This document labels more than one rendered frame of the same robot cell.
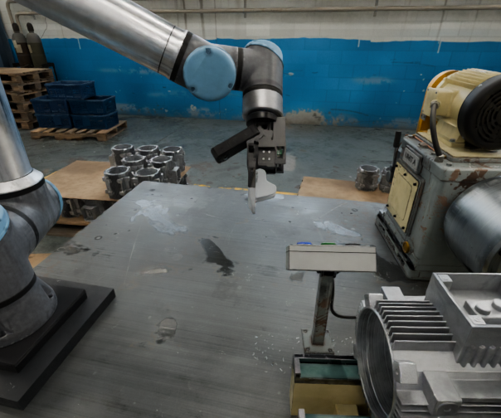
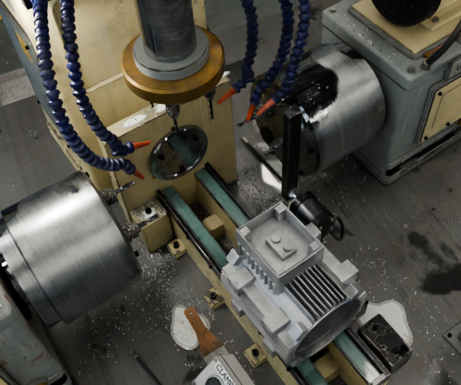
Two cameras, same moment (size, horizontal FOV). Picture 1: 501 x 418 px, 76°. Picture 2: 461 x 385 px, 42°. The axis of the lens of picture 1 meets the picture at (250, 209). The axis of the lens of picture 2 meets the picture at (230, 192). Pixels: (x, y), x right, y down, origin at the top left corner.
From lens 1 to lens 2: 88 cm
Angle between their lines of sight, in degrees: 83
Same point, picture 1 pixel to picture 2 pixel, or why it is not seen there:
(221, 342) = not seen: outside the picture
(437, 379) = (343, 273)
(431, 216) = (37, 341)
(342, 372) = (312, 373)
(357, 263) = (240, 371)
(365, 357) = (301, 351)
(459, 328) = (316, 258)
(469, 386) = (327, 259)
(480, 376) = not seen: hidden behind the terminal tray
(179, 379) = not seen: outside the picture
